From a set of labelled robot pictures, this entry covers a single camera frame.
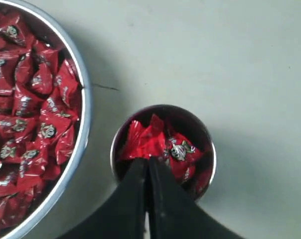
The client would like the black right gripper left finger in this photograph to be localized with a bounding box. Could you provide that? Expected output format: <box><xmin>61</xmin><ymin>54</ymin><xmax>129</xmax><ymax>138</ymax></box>
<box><xmin>60</xmin><ymin>158</ymin><xmax>148</xmax><ymax>239</ymax></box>

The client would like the round steel plate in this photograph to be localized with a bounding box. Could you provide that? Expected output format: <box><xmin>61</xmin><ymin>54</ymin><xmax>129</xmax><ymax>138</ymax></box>
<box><xmin>0</xmin><ymin>0</ymin><xmax>93</xmax><ymax>239</ymax></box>

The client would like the stainless steel cup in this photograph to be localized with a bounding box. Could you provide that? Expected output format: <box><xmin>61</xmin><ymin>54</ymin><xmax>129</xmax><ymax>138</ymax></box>
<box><xmin>110</xmin><ymin>104</ymin><xmax>217</xmax><ymax>201</ymax></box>

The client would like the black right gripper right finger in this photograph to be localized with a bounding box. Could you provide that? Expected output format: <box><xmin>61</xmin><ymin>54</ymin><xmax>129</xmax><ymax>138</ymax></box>
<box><xmin>149</xmin><ymin>157</ymin><xmax>241</xmax><ymax>239</ymax></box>

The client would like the pile of red candies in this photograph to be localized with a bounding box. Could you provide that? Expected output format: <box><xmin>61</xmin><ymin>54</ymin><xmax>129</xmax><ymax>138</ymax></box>
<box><xmin>0</xmin><ymin>8</ymin><xmax>81</xmax><ymax>236</ymax></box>

